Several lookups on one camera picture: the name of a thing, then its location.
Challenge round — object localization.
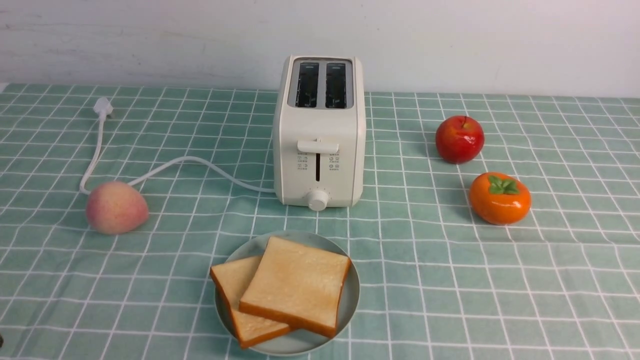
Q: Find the orange persimmon with green leaf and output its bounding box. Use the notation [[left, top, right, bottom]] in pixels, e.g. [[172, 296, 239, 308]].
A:
[[468, 172, 532, 226]]

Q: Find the white two-slot toaster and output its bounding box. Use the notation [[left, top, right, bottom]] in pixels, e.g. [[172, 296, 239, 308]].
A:
[[272, 55, 367, 212]]

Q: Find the pink peach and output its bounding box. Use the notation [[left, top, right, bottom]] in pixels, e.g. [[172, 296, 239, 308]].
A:
[[85, 181, 149, 235]]

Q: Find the toast slice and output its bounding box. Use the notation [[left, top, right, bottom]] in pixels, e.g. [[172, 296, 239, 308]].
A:
[[238, 236, 352, 338], [209, 255, 295, 349]]

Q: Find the green checked tablecloth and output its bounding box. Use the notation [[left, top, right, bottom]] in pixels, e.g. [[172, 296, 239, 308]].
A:
[[0, 84, 640, 360]]

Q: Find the light blue round plate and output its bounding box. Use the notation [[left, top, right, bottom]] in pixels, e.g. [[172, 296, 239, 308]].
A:
[[214, 230, 361, 358]]

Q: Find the red apple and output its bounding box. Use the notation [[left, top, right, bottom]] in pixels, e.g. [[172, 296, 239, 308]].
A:
[[435, 115, 485, 164]]

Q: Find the white toaster power cord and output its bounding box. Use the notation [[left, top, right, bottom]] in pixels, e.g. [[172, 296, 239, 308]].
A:
[[78, 97, 276, 196]]

